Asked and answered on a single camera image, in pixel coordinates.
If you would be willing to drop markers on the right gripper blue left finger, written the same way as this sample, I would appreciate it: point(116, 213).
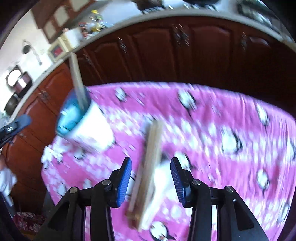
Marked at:
point(122, 181)

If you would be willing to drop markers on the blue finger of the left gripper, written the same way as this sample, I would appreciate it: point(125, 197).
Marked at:
point(22, 121)

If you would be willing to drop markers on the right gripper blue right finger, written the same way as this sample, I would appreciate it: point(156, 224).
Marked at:
point(182, 179)

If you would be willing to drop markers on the black pot on counter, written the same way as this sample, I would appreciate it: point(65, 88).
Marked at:
point(12, 104)

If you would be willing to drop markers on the rice cooker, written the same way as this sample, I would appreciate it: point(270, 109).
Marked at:
point(18, 81)

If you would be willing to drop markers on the crumpled white tissue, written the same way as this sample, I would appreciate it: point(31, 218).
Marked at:
point(52, 151)

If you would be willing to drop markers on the pink penguin towel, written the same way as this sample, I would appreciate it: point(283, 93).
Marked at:
point(223, 138)

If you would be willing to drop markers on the white floral cup teal inside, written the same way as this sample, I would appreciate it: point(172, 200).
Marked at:
point(85, 128)

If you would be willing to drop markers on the wooden chopstick in cup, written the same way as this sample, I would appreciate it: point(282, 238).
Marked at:
point(77, 81)

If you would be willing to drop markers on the white microwave oven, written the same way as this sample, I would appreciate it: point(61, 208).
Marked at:
point(68, 41)

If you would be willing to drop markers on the dark wooden base cabinets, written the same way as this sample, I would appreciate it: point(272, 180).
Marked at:
point(206, 50)

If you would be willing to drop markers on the wooden wall cabinet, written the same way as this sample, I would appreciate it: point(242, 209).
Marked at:
point(52, 16)

